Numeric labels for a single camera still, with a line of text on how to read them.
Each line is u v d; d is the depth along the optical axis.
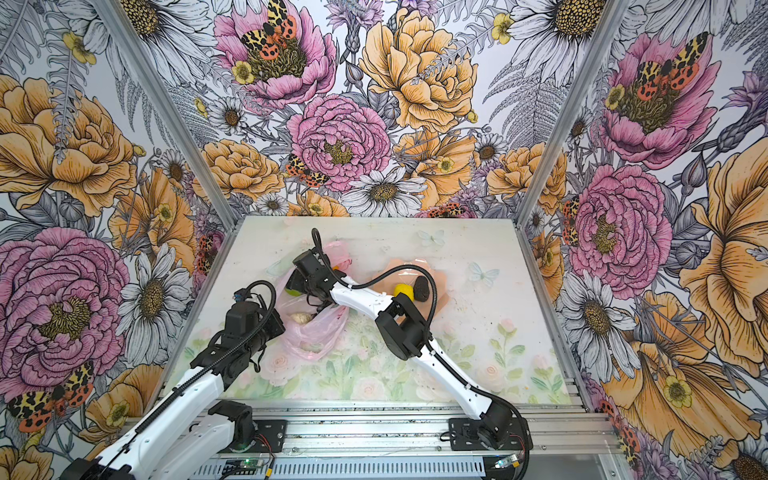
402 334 0.66
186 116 0.94
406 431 0.76
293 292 0.91
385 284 0.69
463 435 0.73
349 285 0.73
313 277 0.81
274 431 0.75
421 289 0.97
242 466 0.71
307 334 0.81
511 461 0.71
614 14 0.72
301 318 0.89
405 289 0.95
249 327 0.65
